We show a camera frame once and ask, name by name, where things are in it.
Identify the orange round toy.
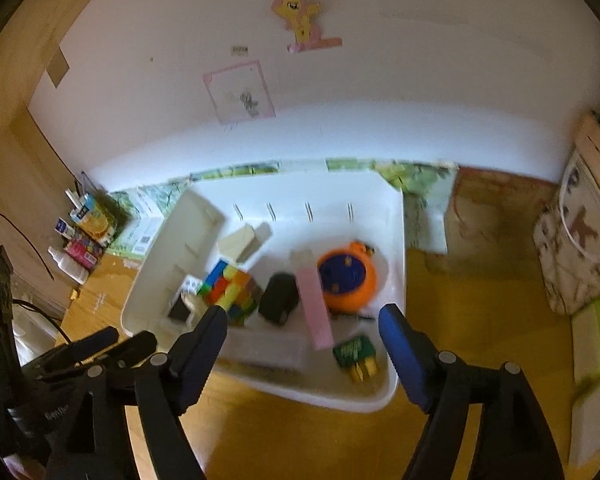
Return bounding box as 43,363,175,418
316,241,378,313

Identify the white digital camera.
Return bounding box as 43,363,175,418
166,275,208,326

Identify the green fruit print poster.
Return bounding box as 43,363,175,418
107,157,456,256

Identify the pink framed wall sticker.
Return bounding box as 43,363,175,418
202,59,277,126

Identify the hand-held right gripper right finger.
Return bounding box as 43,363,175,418
377,304,564,480

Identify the yellow pony wall sticker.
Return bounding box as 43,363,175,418
271,0,343,53

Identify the pink packet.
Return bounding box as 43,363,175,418
64,239,106,272

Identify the orange juice packet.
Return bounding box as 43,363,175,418
77,194,128,246

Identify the green perfume bottle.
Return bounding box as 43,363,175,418
332,335,381,385

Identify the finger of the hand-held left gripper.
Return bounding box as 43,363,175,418
54,325,121,364
99,330,159,369

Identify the pink cable black plug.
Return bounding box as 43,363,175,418
294,266,335,351

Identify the cream plastic box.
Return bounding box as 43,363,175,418
217,223,273,263

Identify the letter print canvas bag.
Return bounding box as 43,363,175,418
532,150,600,316

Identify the brown paper poster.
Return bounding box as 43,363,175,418
442,165,563,261

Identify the black plug adapter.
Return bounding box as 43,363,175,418
257,272,301,328

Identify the white tube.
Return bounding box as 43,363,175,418
65,189,88,216

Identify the white oblong case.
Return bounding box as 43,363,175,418
567,380,600,468

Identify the white carton box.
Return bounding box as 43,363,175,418
127,187,166,256

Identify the thin black cable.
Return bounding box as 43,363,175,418
0,206,68,341

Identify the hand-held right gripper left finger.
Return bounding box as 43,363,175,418
50,305,230,480

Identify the wooden shelf unit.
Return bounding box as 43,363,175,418
0,0,131,311

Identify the white plastic bin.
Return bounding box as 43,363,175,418
120,170,408,413

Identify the colourful puzzle cube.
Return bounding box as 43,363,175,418
196,259,263,328

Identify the white spray bottle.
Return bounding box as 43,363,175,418
47,247,91,285

